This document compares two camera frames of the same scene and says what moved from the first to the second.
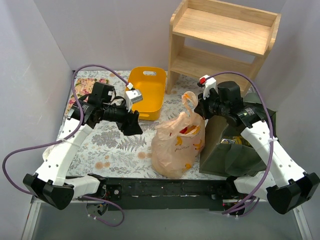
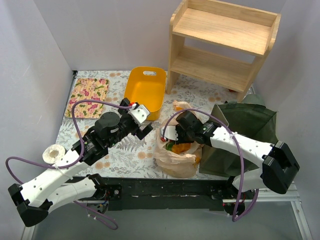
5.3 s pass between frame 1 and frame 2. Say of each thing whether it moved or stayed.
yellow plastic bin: stayed
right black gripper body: moved
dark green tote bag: stayed
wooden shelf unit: stayed
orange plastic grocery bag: moved
